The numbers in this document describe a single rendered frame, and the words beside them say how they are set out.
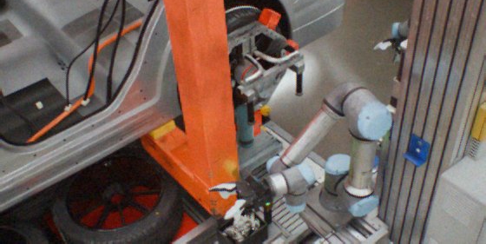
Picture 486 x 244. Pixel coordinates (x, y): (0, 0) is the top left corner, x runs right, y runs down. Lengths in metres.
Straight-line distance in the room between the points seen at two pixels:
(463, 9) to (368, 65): 2.85
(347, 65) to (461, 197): 2.65
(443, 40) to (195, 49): 0.85
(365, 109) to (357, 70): 2.61
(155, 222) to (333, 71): 2.19
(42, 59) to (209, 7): 1.54
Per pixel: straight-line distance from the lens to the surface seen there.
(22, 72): 3.28
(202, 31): 1.99
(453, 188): 1.96
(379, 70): 4.44
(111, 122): 2.69
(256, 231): 2.57
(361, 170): 2.00
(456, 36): 1.73
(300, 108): 4.03
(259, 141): 3.46
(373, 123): 1.81
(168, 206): 2.80
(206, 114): 2.20
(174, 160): 2.76
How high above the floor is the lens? 2.63
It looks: 40 degrees down
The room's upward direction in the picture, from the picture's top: 4 degrees counter-clockwise
